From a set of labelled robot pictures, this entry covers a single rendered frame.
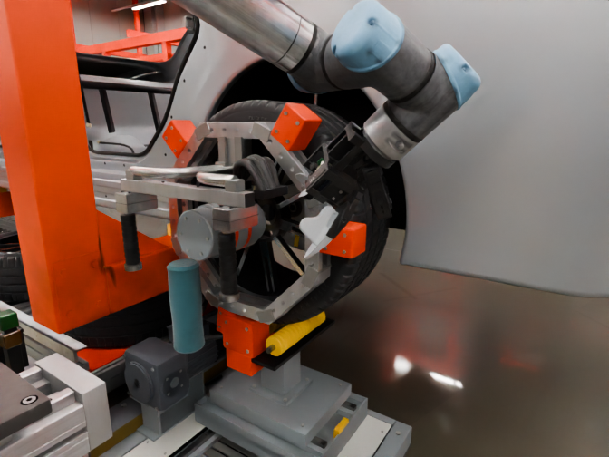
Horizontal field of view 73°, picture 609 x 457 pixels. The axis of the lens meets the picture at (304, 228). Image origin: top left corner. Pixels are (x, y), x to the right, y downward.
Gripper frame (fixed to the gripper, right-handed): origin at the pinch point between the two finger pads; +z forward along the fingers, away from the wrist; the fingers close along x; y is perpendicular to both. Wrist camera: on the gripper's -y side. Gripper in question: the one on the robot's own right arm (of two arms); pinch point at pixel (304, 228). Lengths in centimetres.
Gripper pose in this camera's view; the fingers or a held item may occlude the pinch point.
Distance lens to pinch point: 71.8
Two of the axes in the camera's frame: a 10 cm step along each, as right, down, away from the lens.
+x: 0.7, 7.0, -7.1
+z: -6.3, 5.8, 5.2
